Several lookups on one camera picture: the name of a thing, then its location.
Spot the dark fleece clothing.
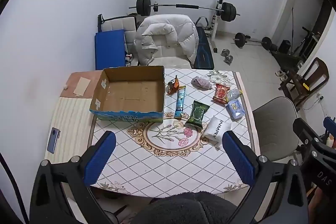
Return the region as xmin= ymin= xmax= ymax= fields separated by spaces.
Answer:
xmin=131 ymin=192 xmax=238 ymax=224

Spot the white tissue pack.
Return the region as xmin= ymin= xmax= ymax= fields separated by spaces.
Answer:
xmin=203 ymin=115 xmax=232 ymax=151

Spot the orange snack packet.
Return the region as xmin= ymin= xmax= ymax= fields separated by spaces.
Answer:
xmin=167 ymin=75 xmax=180 ymax=95

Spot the white puffer jacket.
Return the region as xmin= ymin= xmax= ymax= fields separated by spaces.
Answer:
xmin=134 ymin=14 xmax=199 ymax=66

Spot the blue smartphone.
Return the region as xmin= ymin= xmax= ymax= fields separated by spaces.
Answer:
xmin=47 ymin=127 xmax=61 ymax=154

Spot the white barbell rack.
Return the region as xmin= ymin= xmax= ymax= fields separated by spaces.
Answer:
xmin=152 ymin=0 xmax=227 ymax=53

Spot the floral diamond-pattern tablecloth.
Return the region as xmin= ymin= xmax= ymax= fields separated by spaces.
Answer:
xmin=88 ymin=68 xmax=261 ymax=199

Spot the light blue tissue pack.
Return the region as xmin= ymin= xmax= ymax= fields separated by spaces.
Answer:
xmin=227 ymin=99 xmax=246 ymax=121

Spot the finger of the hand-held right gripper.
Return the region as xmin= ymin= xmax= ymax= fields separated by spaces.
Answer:
xmin=323 ymin=116 xmax=336 ymax=152
xmin=293 ymin=118 xmax=327 ymax=153

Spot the beige paper slip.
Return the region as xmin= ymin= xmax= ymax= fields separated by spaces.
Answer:
xmin=73 ymin=77 xmax=91 ymax=97

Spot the black folding scooter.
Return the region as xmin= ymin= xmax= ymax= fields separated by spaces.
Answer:
xmin=291 ymin=27 xmax=322 ymax=58

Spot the racked barbell with plates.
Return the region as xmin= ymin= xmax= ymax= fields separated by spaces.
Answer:
xmin=129 ymin=0 xmax=241 ymax=22

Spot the red snack packet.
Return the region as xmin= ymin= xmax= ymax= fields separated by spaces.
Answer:
xmin=212 ymin=83 xmax=230 ymax=105

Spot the dark wooden chair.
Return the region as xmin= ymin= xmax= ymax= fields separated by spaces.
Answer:
xmin=279 ymin=57 xmax=330 ymax=112

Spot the black weight bench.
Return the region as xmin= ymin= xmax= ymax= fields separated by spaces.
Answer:
xmin=194 ymin=16 xmax=215 ymax=69

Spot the black bar with handle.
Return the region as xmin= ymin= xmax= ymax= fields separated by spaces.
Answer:
xmin=97 ymin=14 xmax=137 ymax=32

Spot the dark green wipes packet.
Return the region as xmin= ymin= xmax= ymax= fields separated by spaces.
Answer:
xmin=185 ymin=100 xmax=210 ymax=130

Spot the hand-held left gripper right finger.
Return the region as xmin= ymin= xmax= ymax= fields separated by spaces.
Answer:
xmin=222 ymin=131 xmax=308 ymax=224

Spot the person's right forearm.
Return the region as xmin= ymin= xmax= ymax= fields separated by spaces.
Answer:
xmin=308 ymin=186 xmax=324 ymax=215

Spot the brown table mat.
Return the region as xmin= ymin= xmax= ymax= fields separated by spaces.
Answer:
xmin=60 ymin=71 xmax=103 ymax=99

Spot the blue folded exercise mat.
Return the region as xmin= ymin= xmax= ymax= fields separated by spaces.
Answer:
xmin=95 ymin=29 xmax=126 ymax=70

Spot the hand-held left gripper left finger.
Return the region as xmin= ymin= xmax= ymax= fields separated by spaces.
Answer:
xmin=29 ymin=131 xmax=117 ymax=224

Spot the clear plastic bag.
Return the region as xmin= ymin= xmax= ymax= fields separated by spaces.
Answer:
xmin=226 ymin=89 xmax=242 ymax=103

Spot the long blue snack packet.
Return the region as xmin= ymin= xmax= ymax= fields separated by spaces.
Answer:
xmin=174 ymin=85 xmax=186 ymax=119

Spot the short barbell with plates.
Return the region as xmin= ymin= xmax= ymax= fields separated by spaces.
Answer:
xmin=232 ymin=32 xmax=273 ymax=51

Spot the cardboard box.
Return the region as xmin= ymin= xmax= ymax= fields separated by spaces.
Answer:
xmin=89 ymin=66 xmax=165 ymax=123

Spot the grey shell chair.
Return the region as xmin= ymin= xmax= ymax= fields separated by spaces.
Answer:
xmin=251 ymin=96 xmax=305 ymax=162

